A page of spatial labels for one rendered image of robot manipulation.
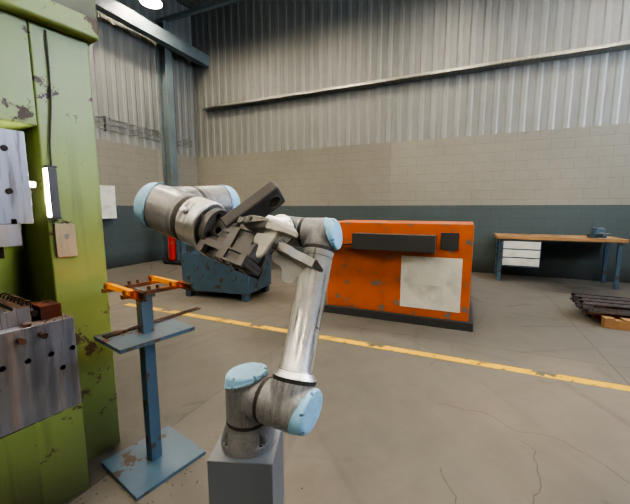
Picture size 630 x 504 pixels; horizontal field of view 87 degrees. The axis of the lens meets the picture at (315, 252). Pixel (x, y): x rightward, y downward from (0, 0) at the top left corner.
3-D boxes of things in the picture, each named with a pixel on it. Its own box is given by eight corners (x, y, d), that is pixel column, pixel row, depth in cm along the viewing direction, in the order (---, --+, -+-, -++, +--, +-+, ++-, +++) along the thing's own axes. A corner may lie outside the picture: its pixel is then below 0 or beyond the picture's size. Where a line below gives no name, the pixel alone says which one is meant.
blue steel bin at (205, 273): (271, 290, 588) (270, 250, 579) (248, 302, 512) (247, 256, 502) (212, 285, 625) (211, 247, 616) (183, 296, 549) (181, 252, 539)
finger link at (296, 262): (306, 294, 61) (261, 271, 59) (320, 266, 63) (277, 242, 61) (311, 294, 58) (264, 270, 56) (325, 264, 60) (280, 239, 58)
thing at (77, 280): (121, 442, 206) (88, 42, 176) (73, 470, 184) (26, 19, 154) (86, 419, 229) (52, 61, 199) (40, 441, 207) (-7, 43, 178)
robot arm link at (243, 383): (244, 398, 130) (242, 355, 128) (281, 410, 123) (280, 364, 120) (216, 420, 117) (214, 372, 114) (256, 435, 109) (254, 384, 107)
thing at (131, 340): (194, 329, 190) (194, 326, 190) (120, 354, 158) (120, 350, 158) (166, 319, 208) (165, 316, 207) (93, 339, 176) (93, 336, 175)
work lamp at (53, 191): (67, 219, 170) (49, 28, 159) (51, 219, 165) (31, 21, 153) (64, 219, 172) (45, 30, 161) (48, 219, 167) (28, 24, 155)
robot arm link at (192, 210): (218, 211, 67) (190, 185, 58) (237, 218, 65) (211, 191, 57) (195, 250, 65) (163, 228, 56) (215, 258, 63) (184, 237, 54)
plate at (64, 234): (77, 255, 177) (74, 223, 175) (57, 257, 170) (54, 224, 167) (76, 255, 178) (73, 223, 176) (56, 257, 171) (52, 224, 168)
